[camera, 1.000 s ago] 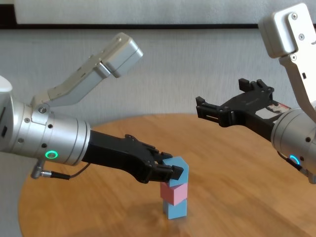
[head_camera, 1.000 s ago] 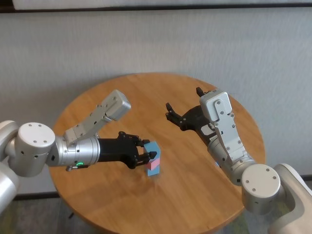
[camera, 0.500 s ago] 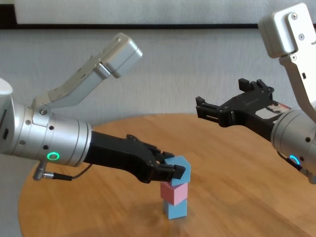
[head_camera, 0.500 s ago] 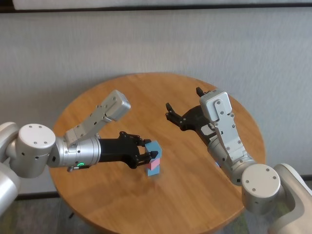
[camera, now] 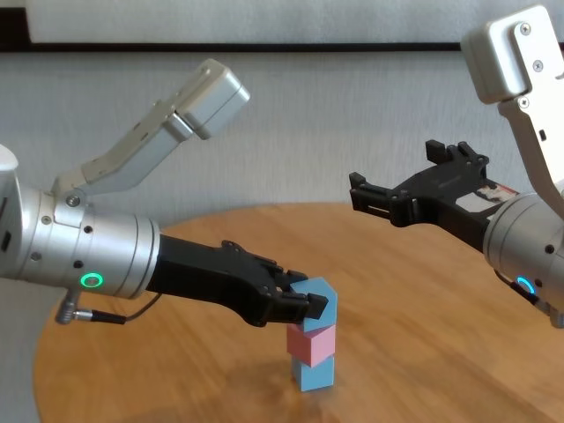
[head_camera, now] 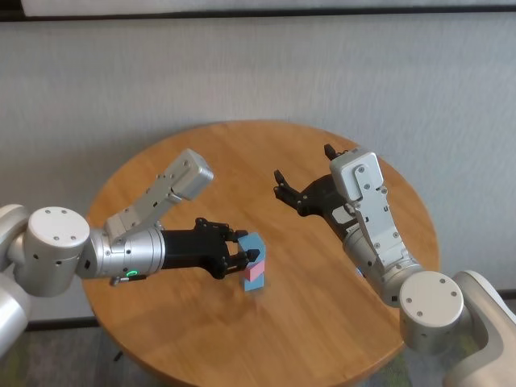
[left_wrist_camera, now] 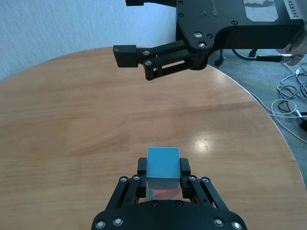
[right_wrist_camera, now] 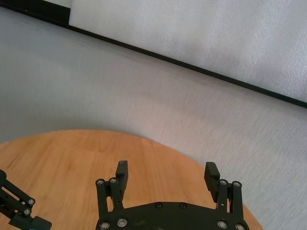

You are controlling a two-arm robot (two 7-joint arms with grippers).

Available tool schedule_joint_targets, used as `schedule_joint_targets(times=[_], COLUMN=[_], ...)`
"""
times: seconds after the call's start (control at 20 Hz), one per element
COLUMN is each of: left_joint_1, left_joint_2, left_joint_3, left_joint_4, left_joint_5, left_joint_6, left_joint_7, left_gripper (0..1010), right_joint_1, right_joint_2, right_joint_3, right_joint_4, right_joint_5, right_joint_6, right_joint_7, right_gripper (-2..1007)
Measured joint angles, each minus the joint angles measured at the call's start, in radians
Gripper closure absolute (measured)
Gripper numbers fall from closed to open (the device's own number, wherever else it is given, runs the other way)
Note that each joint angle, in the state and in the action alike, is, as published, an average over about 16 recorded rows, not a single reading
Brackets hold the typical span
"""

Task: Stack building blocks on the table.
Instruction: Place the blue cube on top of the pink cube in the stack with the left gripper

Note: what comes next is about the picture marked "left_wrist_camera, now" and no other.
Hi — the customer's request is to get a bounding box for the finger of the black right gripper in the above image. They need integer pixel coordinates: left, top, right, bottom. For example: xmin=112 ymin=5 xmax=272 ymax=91
xmin=112 ymin=40 xmax=209 ymax=81
xmin=125 ymin=0 xmax=178 ymax=8

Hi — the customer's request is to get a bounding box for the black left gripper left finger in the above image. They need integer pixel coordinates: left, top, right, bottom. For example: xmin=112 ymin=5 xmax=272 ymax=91
xmin=106 ymin=157 xmax=148 ymax=209

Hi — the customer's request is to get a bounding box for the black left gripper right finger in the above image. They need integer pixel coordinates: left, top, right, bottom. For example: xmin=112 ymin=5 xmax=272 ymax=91
xmin=179 ymin=157 xmax=226 ymax=210

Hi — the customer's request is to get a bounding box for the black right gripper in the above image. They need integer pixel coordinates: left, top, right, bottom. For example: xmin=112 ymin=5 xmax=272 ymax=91
xmin=174 ymin=0 xmax=305 ymax=51

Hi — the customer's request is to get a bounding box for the pink cube block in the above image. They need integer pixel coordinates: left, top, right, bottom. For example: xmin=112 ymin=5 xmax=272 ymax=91
xmin=149 ymin=187 xmax=182 ymax=201

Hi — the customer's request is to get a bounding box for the light blue cube block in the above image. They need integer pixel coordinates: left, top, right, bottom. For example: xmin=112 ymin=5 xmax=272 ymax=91
xmin=146 ymin=146 xmax=181 ymax=189

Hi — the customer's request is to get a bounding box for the black power adapter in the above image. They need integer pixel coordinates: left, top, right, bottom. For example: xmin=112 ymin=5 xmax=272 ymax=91
xmin=298 ymin=116 xmax=307 ymax=133

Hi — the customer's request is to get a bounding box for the right arm cable with plug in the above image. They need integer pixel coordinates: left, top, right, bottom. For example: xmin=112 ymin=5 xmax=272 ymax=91
xmin=231 ymin=48 xmax=296 ymax=64

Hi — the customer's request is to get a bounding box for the black floor cable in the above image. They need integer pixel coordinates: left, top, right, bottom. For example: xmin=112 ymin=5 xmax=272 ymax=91
xmin=277 ymin=81 xmax=307 ymax=113

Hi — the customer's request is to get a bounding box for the white floor cable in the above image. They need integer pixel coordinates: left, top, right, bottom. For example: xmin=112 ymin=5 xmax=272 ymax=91
xmin=249 ymin=66 xmax=307 ymax=144

